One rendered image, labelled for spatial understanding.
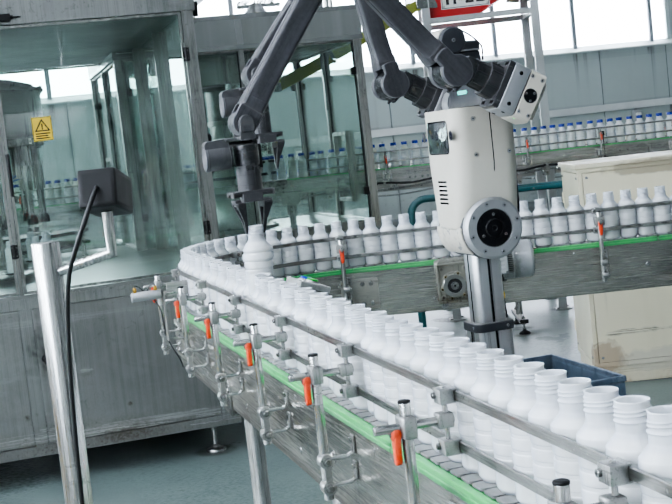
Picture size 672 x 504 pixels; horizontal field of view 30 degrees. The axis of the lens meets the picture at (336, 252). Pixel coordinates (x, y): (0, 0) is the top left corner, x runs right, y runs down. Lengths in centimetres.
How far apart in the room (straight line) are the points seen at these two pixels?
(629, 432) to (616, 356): 559
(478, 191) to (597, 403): 190
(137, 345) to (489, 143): 316
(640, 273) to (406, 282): 81
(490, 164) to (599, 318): 369
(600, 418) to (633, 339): 554
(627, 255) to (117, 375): 263
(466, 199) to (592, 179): 358
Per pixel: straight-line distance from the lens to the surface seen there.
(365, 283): 439
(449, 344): 170
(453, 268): 429
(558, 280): 444
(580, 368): 260
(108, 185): 150
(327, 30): 817
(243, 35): 803
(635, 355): 688
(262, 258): 286
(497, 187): 320
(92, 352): 600
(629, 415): 127
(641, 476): 122
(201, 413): 611
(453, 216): 321
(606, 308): 681
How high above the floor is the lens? 145
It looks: 5 degrees down
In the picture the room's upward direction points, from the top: 6 degrees counter-clockwise
